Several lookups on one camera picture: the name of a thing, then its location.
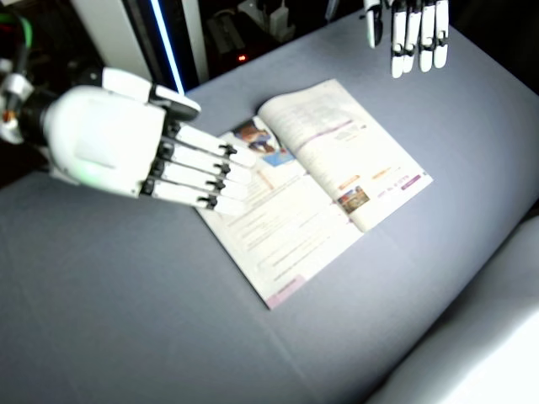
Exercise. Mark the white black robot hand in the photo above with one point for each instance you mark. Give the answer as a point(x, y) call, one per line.
point(427, 25)
point(105, 134)

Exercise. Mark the textbook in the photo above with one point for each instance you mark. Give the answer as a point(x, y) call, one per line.
point(316, 189)

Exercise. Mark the white pillar with blue light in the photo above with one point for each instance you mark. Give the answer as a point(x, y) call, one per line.
point(130, 38)

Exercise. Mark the black device with red light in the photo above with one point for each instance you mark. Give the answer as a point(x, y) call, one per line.
point(241, 58)

